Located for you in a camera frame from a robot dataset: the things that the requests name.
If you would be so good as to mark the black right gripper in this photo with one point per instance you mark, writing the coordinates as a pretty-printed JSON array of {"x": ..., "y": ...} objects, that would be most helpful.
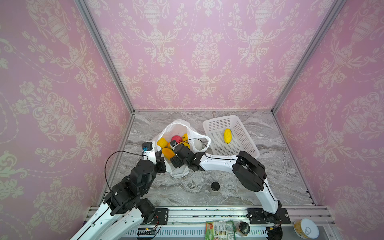
[{"x": 177, "y": 160}]

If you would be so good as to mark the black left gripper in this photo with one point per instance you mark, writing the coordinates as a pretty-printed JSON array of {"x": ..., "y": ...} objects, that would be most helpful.
[{"x": 161, "y": 162}]

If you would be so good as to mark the white plastic bag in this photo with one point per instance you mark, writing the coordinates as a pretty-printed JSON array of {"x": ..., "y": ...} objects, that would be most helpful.
[{"x": 197, "y": 142}]

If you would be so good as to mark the yellow toy corn fruit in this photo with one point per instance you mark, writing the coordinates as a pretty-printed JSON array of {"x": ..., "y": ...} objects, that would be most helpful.
[{"x": 227, "y": 136}]

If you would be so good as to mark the long yellow toy fruit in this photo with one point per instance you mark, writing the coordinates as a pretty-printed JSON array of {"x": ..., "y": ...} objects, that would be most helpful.
[{"x": 168, "y": 153}]

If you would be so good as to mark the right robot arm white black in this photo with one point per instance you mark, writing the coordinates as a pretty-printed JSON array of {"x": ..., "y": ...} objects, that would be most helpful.
[{"x": 248, "y": 170}]

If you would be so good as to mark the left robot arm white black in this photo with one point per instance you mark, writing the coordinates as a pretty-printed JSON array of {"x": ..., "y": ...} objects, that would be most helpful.
[{"x": 125, "y": 208}]

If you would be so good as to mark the red toy apple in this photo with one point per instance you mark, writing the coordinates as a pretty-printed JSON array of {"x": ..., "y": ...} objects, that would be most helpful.
[{"x": 177, "y": 139}]

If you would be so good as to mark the small black cylinder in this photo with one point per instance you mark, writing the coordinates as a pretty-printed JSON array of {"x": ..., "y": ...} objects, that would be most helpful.
[{"x": 215, "y": 187}]

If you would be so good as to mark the white perforated plastic basket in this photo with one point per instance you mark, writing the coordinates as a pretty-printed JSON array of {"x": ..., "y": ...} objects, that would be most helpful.
[{"x": 241, "y": 140}]

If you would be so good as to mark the green snack packet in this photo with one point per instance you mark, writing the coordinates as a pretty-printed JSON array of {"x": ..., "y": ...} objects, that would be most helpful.
[{"x": 220, "y": 230}]

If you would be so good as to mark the dark lidded jar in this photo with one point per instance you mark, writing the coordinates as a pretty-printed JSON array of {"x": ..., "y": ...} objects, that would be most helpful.
[{"x": 242, "y": 229}]

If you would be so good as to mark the yellow tin can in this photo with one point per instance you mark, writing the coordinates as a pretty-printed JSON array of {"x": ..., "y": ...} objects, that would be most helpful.
[{"x": 306, "y": 229}]

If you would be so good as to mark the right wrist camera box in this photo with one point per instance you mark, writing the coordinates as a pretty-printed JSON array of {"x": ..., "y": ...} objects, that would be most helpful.
[{"x": 173, "y": 144}]

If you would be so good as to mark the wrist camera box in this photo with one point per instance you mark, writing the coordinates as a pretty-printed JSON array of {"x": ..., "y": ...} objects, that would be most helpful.
[
  {"x": 173, "y": 144},
  {"x": 148, "y": 150}
]

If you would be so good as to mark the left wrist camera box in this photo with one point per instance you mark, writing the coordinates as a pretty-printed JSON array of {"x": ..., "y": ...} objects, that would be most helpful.
[{"x": 148, "y": 150}]

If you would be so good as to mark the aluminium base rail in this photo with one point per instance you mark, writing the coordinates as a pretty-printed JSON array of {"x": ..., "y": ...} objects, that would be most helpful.
[{"x": 251, "y": 214}]

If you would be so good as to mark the silver left corner post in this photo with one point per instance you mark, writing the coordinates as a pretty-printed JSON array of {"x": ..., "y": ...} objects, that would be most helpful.
[{"x": 101, "y": 46}]

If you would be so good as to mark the silver corner post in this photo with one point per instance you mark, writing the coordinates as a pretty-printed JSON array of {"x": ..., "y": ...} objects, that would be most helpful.
[
  {"x": 101, "y": 46},
  {"x": 321, "y": 32}
]

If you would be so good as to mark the silver right corner post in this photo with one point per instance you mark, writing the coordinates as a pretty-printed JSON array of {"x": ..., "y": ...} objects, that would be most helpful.
[{"x": 321, "y": 32}]

